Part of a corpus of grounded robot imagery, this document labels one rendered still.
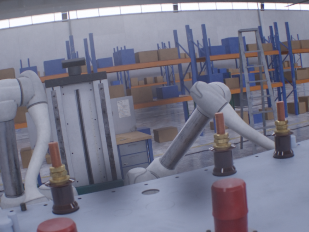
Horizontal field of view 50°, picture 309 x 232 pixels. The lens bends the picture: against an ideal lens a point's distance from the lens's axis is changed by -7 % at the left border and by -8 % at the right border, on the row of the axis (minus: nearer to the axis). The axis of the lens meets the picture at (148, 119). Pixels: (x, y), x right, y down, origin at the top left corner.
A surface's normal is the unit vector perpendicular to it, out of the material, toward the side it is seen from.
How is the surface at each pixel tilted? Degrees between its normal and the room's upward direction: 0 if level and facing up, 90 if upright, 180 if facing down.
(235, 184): 4
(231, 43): 90
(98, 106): 90
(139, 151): 90
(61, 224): 4
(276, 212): 0
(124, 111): 90
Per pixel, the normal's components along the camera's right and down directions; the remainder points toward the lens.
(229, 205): -0.20, 0.12
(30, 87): 0.65, -0.36
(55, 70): 0.30, 0.07
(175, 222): -0.13, -0.99
